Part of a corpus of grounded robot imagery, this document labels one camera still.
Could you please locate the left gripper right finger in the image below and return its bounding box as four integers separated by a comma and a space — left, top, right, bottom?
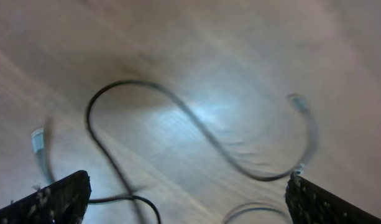
285, 173, 381, 224

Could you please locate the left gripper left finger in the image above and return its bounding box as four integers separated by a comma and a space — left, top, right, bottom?
0, 170, 91, 224

